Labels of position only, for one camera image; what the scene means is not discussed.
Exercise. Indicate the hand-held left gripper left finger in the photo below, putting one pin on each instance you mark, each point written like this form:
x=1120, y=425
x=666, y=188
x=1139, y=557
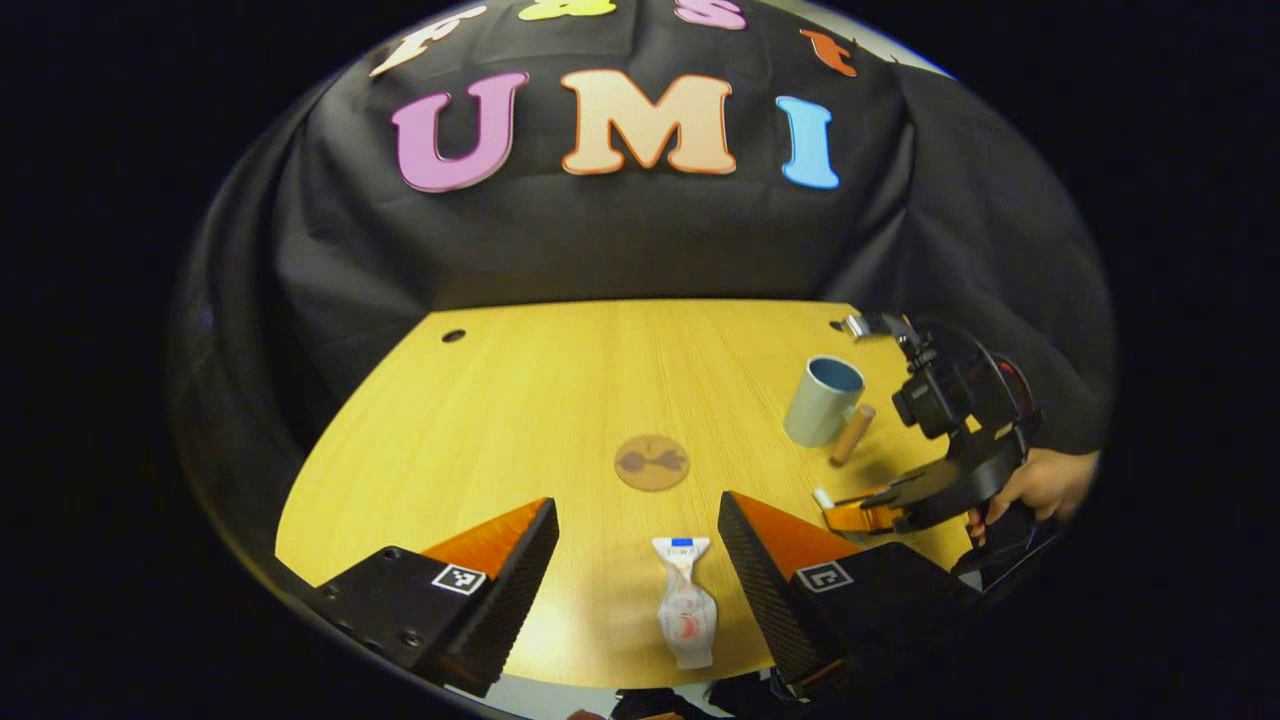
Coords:
x=500, y=610

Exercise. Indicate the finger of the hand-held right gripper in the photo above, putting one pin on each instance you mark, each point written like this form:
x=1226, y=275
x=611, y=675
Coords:
x=865, y=518

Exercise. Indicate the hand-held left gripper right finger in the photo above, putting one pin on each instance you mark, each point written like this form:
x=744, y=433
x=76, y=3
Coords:
x=765, y=600

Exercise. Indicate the pale green toothbrush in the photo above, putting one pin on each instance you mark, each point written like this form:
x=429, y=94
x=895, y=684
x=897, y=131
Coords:
x=822, y=498

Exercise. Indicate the white toothpaste tube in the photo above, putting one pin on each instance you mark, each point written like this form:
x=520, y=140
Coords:
x=685, y=610

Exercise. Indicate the round brown coaster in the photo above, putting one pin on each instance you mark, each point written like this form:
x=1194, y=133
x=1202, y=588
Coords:
x=652, y=462

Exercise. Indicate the wooden desktop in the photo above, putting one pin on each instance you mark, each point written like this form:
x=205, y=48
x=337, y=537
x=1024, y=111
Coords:
x=520, y=420

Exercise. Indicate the black backdrop cloth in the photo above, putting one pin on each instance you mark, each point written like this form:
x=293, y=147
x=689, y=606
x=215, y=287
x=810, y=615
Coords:
x=620, y=240

